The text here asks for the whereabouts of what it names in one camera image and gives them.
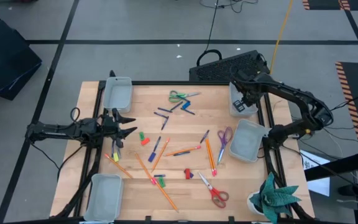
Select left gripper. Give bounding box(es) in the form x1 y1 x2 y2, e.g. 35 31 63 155
99 107 138 149

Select black beam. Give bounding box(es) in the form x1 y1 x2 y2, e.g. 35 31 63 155
304 150 358 182

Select red scissors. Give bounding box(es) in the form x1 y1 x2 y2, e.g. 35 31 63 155
197 171 230 209

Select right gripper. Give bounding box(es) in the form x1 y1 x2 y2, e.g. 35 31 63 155
232 79 265 113

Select white plant pot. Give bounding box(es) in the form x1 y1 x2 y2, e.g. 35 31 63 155
246 190 265 216

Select large black case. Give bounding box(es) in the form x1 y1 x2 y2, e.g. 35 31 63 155
0 6 43 101

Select orange pencil pink eraser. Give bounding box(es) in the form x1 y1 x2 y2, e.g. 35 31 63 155
206 138 218 176
152 177 180 213
134 152 157 185
150 138 171 172
204 138 216 177
104 153 134 180
165 144 202 157

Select grey plastic bin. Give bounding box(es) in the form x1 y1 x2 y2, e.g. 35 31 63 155
228 118 270 164
103 76 134 114
83 173 125 223
228 82 259 118

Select narrow hazard striped floor mat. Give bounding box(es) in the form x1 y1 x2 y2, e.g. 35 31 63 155
301 0 358 11

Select purple scissors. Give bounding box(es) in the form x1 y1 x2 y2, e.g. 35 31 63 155
216 126 234 166

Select green scissors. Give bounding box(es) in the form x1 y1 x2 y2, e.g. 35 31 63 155
168 90 202 104

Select white paper sheet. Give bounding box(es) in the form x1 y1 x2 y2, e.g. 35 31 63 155
300 149 331 197

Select yellow hanging cable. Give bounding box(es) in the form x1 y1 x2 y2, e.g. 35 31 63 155
268 0 295 75

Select teal paper plant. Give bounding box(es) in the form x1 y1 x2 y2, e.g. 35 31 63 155
249 172 302 224

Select black hanging cable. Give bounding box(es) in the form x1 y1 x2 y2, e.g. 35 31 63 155
196 0 223 67

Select large hazard striped floor mat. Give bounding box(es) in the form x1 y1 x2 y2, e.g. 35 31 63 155
334 61 358 153

